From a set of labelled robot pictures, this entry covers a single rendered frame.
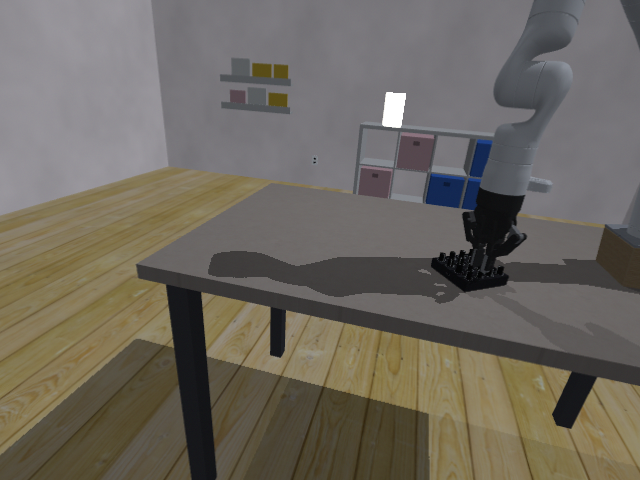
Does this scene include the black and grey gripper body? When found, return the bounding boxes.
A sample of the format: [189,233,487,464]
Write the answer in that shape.
[474,186,525,238]

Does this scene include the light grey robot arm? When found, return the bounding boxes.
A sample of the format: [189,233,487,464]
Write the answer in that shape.
[480,0,586,196]

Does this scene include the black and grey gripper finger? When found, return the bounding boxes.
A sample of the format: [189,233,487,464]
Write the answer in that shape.
[462,211,487,267]
[480,220,527,273]

